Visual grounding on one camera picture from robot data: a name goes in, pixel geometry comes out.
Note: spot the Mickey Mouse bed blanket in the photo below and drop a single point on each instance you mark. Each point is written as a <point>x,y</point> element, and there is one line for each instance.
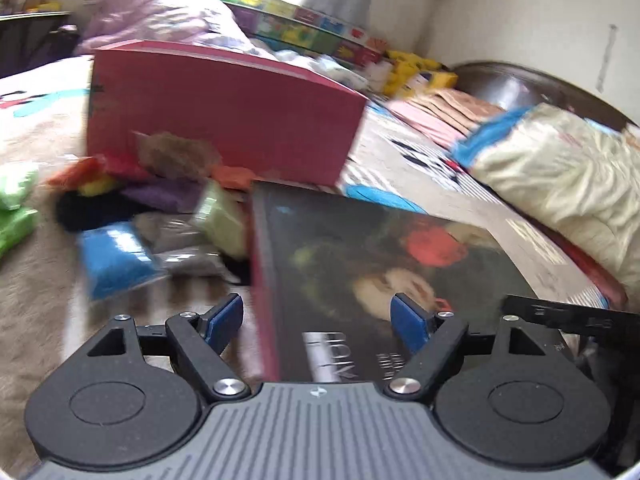
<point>44,310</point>

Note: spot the pale yellow-green sand bag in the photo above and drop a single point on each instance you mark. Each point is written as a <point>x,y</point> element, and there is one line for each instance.
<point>221,219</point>

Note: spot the dark printed box lid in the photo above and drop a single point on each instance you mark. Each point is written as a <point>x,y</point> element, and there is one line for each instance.
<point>325,269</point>

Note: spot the yellow sand bag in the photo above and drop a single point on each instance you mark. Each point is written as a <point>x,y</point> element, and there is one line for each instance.
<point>100,186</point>

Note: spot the colourful alphabet foam mat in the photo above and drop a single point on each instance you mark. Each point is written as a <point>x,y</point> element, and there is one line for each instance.
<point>281,25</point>

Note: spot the brown sand bag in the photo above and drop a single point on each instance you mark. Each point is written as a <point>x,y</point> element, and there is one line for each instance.
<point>176,158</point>

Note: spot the green sand bag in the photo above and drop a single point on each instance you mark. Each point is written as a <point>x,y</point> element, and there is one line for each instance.
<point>15,226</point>
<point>16,183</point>

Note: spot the grey sand bag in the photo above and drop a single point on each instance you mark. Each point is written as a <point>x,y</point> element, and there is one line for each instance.
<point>180,248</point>

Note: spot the upper green sand bag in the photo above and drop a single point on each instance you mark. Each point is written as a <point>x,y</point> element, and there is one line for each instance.
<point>16,183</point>

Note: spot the lower green sand bag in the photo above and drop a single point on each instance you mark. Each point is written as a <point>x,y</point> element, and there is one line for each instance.
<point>15,226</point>

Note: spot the purple sand bag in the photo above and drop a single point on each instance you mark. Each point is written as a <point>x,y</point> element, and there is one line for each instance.
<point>172,196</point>

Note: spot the dark red sand bag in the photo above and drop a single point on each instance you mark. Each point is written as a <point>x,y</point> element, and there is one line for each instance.
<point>124,167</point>

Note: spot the white crumpled cloth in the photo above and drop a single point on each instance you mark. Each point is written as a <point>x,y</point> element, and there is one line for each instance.
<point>325,66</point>

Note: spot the dark desk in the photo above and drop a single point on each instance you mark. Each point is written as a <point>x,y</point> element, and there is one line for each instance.
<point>30,40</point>

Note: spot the blue sand bag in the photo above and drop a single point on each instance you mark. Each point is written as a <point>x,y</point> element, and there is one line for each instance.
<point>115,261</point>

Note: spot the small orange sand bag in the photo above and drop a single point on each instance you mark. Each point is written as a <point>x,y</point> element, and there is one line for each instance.
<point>233,178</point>

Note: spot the dark wooden headboard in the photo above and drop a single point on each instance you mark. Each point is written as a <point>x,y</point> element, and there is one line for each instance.
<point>511,86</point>

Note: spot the cream and blue pillow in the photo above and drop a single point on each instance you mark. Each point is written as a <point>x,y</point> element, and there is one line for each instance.
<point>573,178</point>

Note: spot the pink folded blanket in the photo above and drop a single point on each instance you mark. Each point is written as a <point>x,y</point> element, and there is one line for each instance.
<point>457,109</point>

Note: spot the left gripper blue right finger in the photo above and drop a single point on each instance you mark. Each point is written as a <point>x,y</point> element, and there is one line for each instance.
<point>413,325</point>

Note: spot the bright red sand bag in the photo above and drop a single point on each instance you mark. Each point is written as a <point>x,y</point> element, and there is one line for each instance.
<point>85,170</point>

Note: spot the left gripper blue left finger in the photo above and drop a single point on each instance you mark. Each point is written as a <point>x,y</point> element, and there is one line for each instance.
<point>222,322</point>

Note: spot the pink cardboard shoe box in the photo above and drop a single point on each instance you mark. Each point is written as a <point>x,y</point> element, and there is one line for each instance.
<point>283,122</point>

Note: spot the lilac quilt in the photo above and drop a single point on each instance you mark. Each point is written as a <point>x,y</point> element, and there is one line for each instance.
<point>208,23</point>

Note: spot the yellow Pikachu plush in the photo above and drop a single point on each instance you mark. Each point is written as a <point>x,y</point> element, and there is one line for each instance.
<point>412,74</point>

